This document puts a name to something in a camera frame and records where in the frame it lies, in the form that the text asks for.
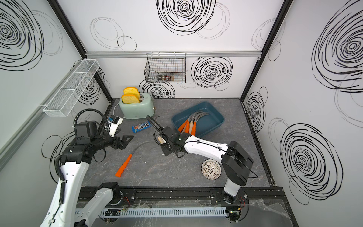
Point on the front toast slice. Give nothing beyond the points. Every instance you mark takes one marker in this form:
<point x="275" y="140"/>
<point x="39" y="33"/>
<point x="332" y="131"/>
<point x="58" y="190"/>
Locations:
<point x="130" y="99"/>

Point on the mint green toaster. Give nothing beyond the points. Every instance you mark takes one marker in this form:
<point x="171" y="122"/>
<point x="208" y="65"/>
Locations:
<point x="139" y="110"/>

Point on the toast slice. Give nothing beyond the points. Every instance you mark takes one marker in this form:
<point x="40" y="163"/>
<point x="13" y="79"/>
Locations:
<point x="131" y="91"/>
<point x="130" y="99"/>

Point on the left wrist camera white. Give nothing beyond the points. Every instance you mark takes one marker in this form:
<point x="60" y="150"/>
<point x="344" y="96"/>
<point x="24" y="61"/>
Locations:
<point x="114" y="122"/>

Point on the jar in wire basket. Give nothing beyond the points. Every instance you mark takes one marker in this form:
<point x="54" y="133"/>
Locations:
<point x="162" y="77"/>

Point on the teal plastic storage box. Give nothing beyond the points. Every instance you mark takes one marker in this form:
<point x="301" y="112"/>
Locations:
<point x="205" y="124"/>

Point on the black wire wall basket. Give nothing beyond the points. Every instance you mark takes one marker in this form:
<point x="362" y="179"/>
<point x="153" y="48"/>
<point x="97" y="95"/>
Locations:
<point x="167" y="63"/>

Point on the white round strainer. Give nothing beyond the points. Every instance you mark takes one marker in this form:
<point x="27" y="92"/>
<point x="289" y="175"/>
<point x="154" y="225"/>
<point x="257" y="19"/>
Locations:
<point x="211" y="169"/>

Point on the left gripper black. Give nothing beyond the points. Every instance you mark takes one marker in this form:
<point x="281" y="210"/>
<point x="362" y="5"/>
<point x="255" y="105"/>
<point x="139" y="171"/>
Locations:
<point x="116" y="144"/>

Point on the blue candy packet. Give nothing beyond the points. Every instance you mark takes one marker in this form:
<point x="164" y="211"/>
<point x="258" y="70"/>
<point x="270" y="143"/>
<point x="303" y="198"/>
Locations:
<point x="141" y="126"/>

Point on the grey slotted cable duct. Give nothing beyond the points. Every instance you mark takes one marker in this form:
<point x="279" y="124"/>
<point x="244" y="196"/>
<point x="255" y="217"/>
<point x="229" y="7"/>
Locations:
<point x="164" y="212"/>

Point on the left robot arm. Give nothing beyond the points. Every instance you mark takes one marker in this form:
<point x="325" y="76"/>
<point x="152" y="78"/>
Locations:
<point x="71" y="167"/>

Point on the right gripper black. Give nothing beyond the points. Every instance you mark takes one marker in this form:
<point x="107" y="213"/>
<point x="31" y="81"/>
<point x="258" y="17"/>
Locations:
<point x="166" y="151"/>

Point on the rear toast slice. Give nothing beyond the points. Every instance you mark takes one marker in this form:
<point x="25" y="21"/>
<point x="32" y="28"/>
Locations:
<point x="131" y="91"/>

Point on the orange handled sickle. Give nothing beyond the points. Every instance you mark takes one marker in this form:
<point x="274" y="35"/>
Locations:
<point x="182" y="126"/>

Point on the wooden sickle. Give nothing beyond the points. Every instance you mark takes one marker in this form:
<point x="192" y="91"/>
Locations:
<point x="193" y="122"/>
<point x="161" y="140"/>

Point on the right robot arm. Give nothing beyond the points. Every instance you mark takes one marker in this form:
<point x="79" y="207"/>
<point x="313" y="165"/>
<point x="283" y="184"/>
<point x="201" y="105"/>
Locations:
<point x="232" y="157"/>

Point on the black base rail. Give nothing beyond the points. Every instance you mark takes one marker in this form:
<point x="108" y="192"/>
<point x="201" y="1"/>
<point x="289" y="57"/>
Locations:
<point x="214" y="195"/>

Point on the white wire wall shelf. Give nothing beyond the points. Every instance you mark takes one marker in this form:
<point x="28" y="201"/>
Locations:
<point x="71" y="89"/>

